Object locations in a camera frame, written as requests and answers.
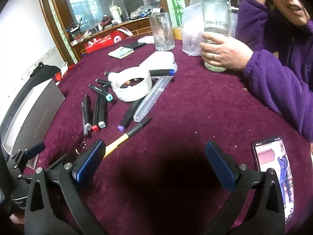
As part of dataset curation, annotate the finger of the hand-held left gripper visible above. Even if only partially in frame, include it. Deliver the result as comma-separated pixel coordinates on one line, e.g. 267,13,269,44
6,142,46,177

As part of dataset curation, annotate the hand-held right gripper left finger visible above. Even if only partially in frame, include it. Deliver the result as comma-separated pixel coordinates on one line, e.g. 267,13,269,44
24,139,115,235

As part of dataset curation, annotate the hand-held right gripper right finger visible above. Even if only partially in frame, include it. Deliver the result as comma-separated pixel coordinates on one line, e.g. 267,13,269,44
196,141,286,235

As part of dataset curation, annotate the grey cardboard box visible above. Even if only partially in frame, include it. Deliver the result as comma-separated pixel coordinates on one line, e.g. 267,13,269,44
2,78,65,170

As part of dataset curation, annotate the thin black pen clear cap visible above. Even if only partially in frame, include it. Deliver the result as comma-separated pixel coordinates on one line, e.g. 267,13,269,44
82,94,90,136

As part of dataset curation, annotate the yellow and black pen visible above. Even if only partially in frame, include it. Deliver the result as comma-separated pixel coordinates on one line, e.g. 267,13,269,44
103,117,153,159

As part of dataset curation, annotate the black marker red cap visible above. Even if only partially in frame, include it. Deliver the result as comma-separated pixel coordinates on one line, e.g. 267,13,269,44
91,95,101,132

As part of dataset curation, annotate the black marker grey cap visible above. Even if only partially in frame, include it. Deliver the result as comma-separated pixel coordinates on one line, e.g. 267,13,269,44
97,86,108,129

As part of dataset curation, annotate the black marker purple cap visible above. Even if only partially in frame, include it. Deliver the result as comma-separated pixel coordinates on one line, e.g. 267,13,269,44
117,98,145,132

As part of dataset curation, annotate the black marker teal cap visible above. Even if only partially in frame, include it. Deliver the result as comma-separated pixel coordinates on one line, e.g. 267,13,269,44
88,84,113,101

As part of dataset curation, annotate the black marker white band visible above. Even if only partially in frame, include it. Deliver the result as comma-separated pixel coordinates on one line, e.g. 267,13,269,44
95,78,115,87

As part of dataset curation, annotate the clear plastic tube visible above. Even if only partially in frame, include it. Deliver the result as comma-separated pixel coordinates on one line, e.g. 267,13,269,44
133,64,178,123

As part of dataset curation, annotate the black marker blue cap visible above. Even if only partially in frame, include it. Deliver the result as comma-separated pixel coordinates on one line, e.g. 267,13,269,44
149,69,176,78

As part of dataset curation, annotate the white rectangular case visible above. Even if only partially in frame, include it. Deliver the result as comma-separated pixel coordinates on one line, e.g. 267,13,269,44
139,51,175,72

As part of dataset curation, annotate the smartphone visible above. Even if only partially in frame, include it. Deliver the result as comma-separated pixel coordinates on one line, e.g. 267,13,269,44
252,136,295,226

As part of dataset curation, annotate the maroon velvet tablecloth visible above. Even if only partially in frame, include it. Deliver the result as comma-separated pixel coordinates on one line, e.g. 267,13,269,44
32,35,313,235

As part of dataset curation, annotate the small booklet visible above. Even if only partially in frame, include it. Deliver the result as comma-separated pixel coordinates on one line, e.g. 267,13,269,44
108,47,135,60

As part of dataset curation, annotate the red bag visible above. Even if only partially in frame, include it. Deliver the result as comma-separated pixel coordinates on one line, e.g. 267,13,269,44
84,28,134,54

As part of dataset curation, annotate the black wallet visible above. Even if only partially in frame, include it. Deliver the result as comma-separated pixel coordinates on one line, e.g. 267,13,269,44
123,42,147,51

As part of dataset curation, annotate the white paper sheet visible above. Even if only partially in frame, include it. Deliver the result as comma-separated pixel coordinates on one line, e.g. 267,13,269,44
137,35,156,44

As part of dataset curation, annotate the clear plastic bag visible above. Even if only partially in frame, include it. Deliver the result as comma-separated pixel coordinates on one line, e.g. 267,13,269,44
182,0,239,57

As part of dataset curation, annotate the glass mug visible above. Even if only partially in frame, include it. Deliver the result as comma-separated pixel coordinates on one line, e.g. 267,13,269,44
148,12,176,52

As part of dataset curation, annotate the wooden cabinet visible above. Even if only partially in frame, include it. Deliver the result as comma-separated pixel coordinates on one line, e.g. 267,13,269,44
36,0,173,63

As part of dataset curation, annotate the water bottle teal lid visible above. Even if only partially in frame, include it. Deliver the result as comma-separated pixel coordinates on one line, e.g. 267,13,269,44
199,0,239,73

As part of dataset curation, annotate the white blender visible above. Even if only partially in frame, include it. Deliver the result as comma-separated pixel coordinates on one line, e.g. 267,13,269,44
109,4,123,25

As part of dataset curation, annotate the bamboo print panel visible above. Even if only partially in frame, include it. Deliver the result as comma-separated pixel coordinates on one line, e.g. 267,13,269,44
162,0,184,28

